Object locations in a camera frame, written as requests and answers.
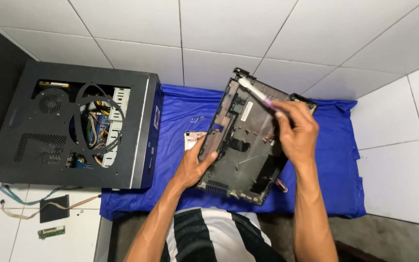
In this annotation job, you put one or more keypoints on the person's left hand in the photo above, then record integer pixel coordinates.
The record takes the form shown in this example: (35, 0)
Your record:
(191, 168)

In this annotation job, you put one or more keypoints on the person's right hand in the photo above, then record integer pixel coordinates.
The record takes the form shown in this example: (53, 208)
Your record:
(297, 135)

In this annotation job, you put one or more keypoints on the person's right fingers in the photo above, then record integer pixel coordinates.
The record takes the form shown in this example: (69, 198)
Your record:
(286, 112)

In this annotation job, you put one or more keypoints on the white purple toothbrush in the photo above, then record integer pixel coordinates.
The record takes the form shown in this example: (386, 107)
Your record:
(255, 92)

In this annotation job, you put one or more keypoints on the black laptop bottom case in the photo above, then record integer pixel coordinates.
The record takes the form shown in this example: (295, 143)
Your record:
(244, 145)

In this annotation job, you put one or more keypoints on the blue cloth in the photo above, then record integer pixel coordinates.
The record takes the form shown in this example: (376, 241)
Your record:
(326, 156)

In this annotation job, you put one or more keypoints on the small rose gold device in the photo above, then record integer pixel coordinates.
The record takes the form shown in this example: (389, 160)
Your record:
(192, 140)

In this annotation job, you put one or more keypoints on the black white striped shirt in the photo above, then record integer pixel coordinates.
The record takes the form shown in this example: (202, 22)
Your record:
(213, 236)

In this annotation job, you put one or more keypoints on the black desktop computer case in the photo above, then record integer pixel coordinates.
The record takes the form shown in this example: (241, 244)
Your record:
(71, 123)

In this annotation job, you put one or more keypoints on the black flat square panel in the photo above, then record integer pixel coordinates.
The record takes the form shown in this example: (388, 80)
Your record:
(53, 208)

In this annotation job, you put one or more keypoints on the small green circuit board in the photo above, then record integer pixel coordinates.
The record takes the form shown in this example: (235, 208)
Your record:
(51, 232)

